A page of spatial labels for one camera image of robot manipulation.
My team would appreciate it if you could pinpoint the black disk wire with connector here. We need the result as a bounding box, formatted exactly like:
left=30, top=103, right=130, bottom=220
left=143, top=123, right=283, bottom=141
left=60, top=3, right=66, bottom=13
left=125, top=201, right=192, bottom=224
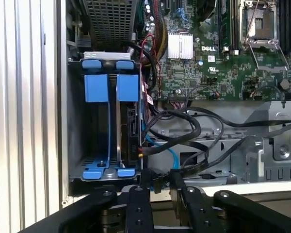
left=145, top=110, right=209, bottom=194

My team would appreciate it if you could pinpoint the green motherboard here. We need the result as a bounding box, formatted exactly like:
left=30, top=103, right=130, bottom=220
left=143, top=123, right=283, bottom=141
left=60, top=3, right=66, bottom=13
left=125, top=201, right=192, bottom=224
left=140, top=0, right=291, bottom=102

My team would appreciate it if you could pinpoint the perforated metal drive cage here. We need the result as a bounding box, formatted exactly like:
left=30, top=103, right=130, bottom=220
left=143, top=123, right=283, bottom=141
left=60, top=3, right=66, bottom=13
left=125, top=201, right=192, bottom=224
left=145, top=100, right=291, bottom=185

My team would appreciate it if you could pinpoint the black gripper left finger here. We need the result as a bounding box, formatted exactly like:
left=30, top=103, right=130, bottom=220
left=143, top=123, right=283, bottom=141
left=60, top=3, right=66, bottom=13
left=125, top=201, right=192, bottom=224
left=16, top=169, right=153, bottom=233

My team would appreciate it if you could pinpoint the silver finned heatsink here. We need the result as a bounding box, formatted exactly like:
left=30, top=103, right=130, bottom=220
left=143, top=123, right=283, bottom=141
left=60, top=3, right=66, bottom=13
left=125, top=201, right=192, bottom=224
left=168, top=33, right=194, bottom=60

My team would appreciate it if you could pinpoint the multicoloured power wire bundle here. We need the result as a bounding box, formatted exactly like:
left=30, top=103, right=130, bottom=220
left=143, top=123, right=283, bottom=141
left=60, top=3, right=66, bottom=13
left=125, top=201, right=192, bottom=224
left=151, top=0, right=169, bottom=60

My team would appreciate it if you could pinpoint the metal socket cover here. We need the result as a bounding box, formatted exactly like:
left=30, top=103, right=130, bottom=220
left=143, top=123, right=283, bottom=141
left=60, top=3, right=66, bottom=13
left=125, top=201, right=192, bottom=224
left=246, top=37, right=290, bottom=71

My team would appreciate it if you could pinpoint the empty blue disk carrier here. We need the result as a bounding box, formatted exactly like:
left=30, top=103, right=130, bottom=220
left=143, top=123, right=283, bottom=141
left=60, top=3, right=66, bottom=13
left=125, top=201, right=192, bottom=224
left=81, top=60, right=111, bottom=179

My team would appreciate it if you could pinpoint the black open PC case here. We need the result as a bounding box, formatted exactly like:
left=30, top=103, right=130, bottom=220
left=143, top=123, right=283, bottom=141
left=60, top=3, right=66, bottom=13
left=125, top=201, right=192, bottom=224
left=55, top=0, right=291, bottom=202

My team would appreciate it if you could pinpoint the grey metal disk bay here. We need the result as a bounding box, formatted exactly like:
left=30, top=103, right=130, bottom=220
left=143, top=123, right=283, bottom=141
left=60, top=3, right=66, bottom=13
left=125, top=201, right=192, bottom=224
left=67, top=57, right=143, bottom=189

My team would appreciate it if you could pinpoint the black flat wire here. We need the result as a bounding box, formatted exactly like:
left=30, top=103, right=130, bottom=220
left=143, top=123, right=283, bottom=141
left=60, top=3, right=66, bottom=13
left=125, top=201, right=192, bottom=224
left=184, top=106, right=291, bottom=136

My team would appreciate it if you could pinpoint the light blue data wire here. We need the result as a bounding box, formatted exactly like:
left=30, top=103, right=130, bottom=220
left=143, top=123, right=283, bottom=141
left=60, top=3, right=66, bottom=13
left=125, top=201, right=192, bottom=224
left=142, top=126, right=179, bottom=169

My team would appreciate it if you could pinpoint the grey power supply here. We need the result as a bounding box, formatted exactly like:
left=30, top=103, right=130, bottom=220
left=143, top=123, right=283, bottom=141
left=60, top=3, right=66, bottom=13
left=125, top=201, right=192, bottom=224
left=70, top=0, right=139, bottom=53

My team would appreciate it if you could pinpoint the CPU socket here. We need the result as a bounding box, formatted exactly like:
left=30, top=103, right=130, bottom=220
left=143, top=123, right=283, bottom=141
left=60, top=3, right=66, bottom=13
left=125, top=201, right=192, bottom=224
left=240, top=0, right=282, bottom=42

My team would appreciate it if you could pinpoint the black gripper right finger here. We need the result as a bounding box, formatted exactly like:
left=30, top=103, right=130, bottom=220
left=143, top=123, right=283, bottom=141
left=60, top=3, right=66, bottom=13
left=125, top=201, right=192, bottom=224
left=170, top=170, right=291, bottom=233

